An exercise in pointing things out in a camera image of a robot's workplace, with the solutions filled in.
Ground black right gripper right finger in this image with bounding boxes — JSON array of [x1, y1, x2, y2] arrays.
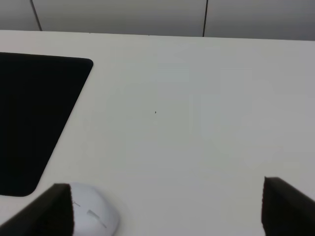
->
[[261, 177, 315, 236]]

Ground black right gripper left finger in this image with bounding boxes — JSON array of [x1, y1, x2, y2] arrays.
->
[[0, 183, 74, 236]]

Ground white computer mouse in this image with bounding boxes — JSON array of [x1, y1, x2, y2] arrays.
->
[[70, 183, 120, 236]]

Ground black mouse pad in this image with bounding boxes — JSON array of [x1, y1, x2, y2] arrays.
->
[[0, 53, 93, 197]]

